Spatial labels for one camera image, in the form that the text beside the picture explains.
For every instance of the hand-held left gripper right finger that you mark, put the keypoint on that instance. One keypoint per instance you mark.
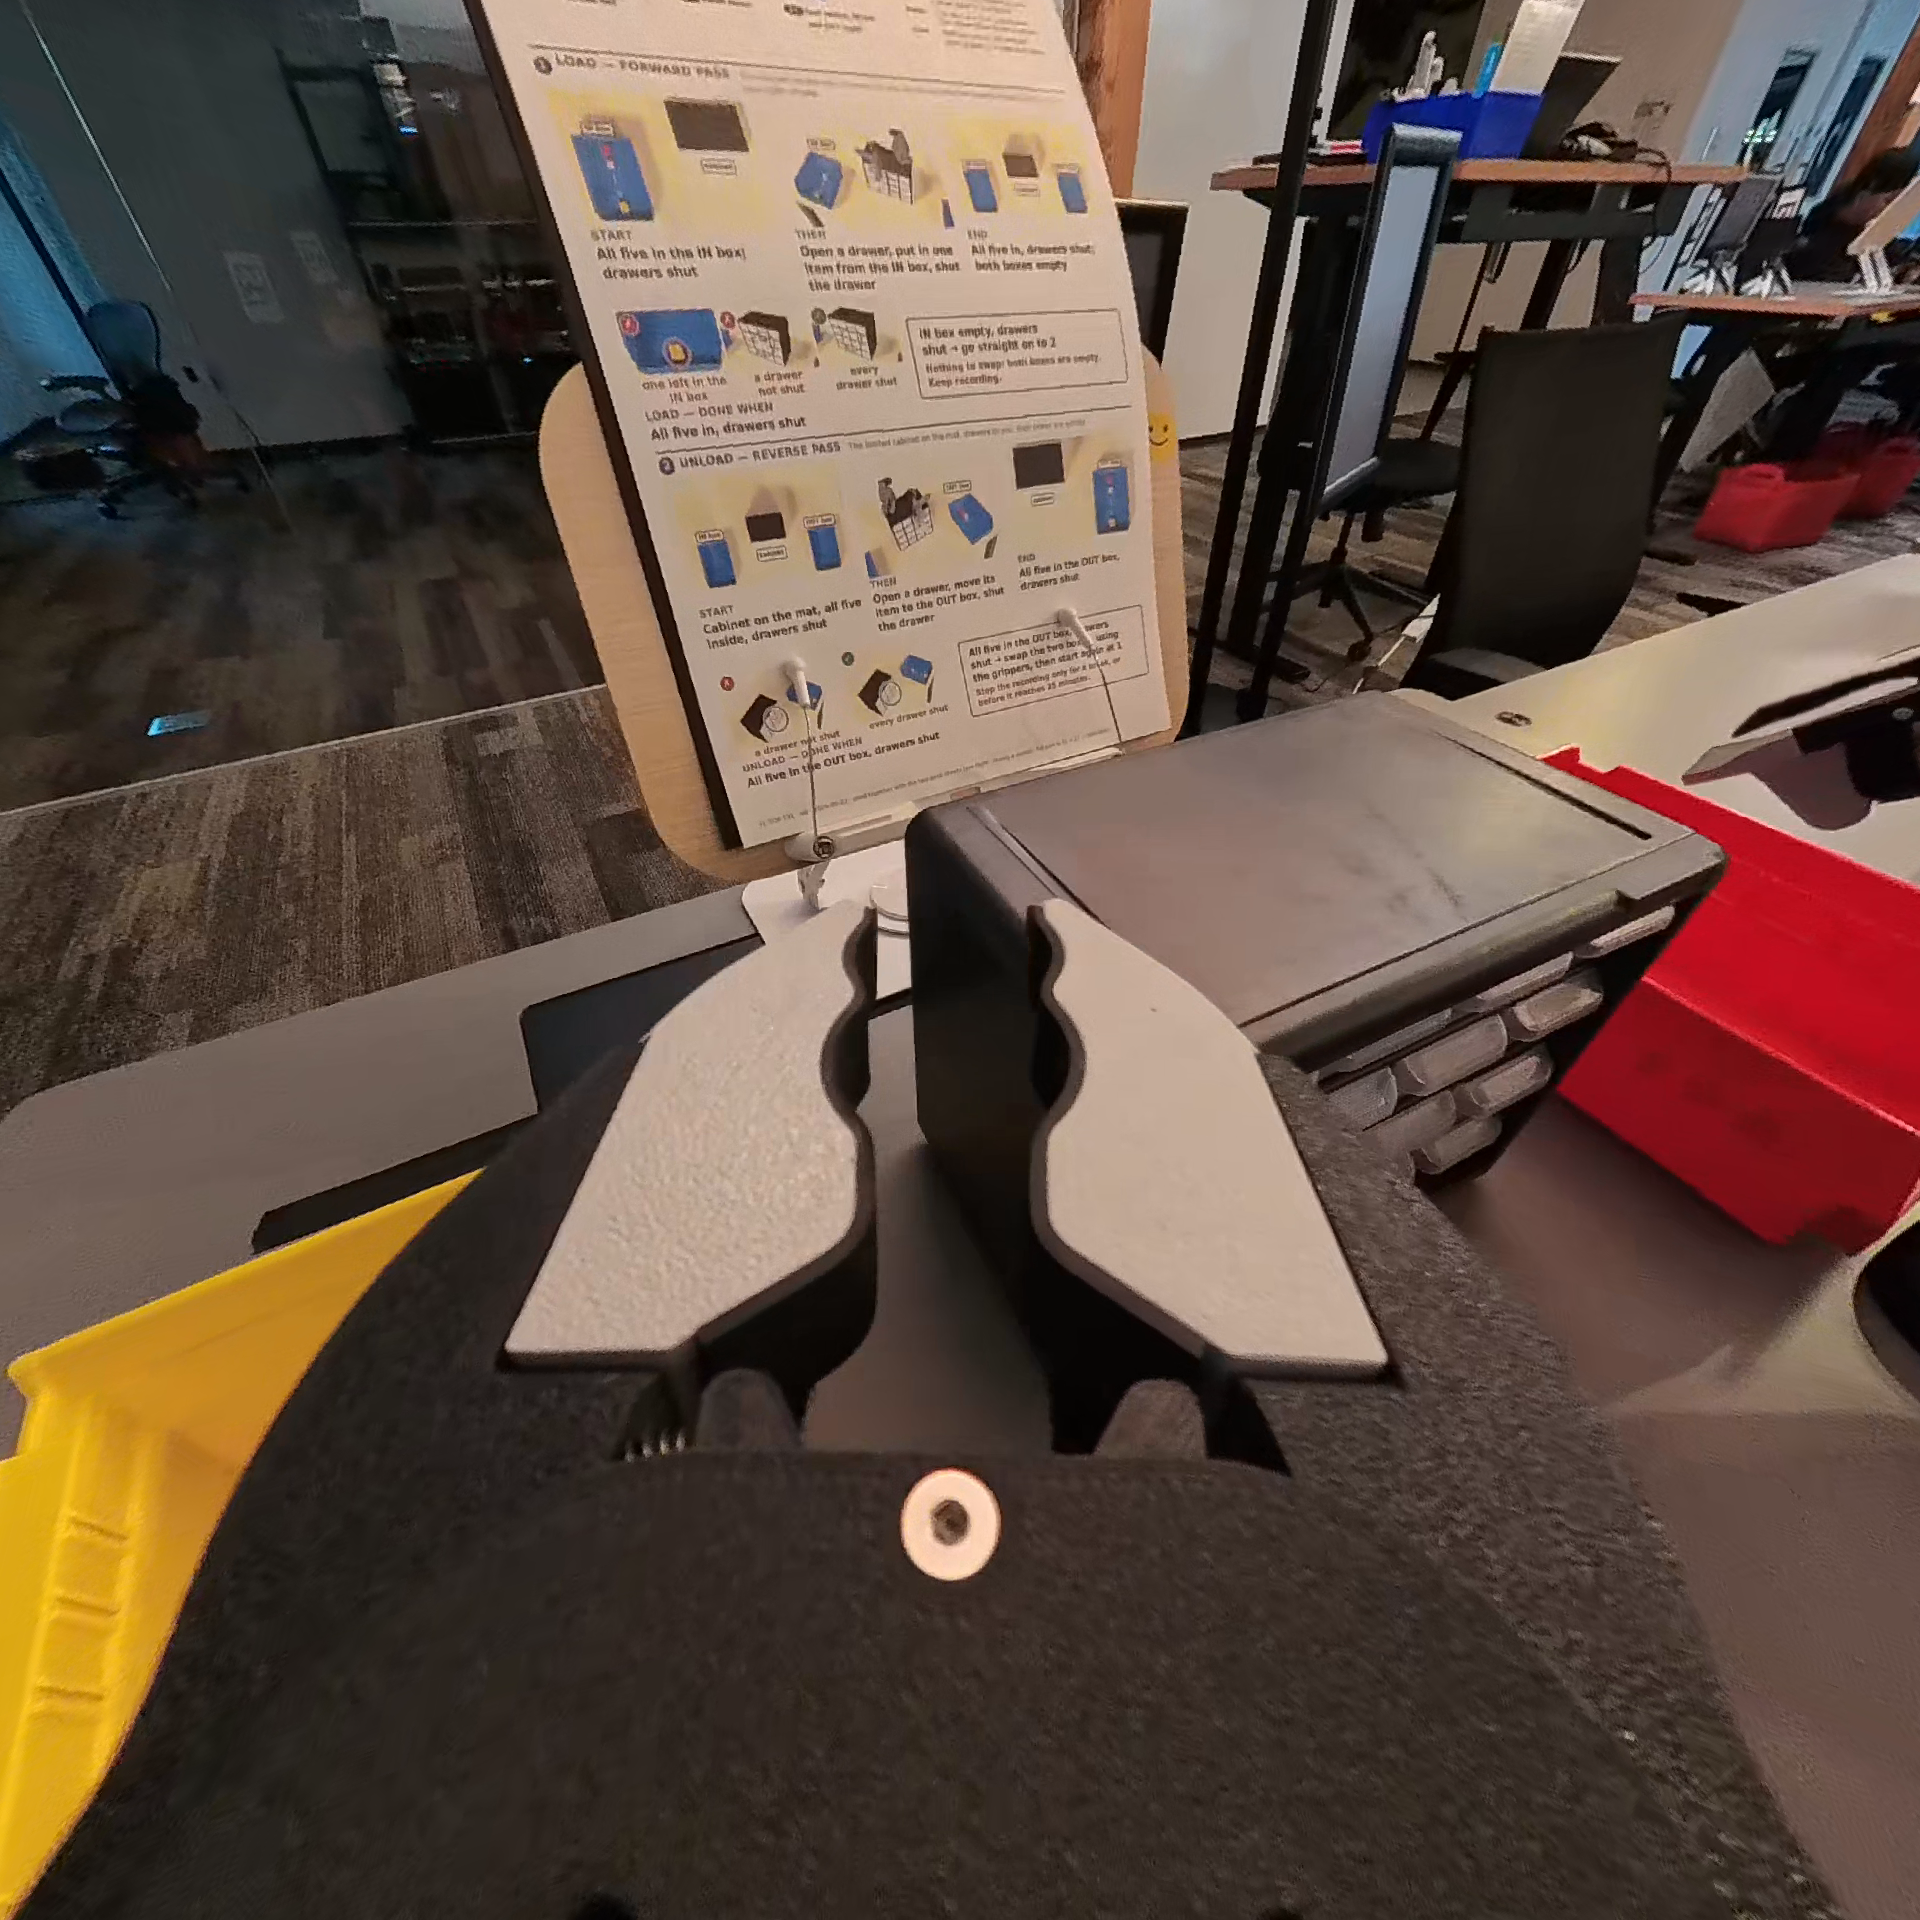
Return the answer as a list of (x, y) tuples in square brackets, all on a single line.
[(1202, 1201)]

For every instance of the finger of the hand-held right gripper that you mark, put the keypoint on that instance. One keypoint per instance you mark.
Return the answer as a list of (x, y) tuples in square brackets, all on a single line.
[(1787, 745)]

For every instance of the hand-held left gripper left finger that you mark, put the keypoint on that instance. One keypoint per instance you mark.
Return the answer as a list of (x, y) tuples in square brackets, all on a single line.
[(706, 1184)]

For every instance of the red storage bin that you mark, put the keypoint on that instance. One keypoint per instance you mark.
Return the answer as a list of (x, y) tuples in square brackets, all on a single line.
[(1756, 1019)]

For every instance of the rows of clear drawers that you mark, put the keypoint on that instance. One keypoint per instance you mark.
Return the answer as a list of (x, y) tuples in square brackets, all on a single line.
[(1470, 1050)]

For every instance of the black drawer cabinet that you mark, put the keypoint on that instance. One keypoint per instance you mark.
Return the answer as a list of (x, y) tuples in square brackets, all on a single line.
[(1319, 839)]

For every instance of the black table mat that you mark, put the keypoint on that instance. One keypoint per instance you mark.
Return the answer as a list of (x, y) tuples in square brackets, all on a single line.
[(592, 1019)]

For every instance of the small red tote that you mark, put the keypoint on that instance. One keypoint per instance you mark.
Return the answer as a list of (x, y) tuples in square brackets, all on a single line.
[(1771, 504)]

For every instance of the white stand base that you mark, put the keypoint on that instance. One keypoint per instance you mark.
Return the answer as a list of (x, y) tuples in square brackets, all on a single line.
[(810, 915)]

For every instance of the black office chair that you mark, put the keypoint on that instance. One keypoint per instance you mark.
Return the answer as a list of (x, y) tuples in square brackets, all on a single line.
[(1559, 494)]

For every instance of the grey backed office chair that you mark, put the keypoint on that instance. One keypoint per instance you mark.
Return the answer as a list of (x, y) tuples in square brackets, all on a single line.
[(1389, 346)]

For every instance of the wooden office desk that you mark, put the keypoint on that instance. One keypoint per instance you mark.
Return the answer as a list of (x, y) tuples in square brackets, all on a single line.
[(1500, 177)]

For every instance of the black metal pole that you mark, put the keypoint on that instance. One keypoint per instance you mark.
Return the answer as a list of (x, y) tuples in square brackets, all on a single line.
[(1276, 299)]

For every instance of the yellow storage bin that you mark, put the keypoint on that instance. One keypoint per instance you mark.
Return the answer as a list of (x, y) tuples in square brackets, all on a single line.
[(107, 1501)]

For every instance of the wooden poster stand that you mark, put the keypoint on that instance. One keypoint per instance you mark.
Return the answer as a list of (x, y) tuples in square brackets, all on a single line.
[(581, 494)]

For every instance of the blue storage bin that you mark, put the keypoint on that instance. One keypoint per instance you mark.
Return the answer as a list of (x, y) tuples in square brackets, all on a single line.
[(1448, 123)]

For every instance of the instruction poster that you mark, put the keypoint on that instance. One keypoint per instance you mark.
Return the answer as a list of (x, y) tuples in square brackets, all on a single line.
[(839, 376)]

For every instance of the dark mesh office chair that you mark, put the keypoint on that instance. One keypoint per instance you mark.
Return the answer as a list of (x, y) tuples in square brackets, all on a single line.
[(119, 389)]

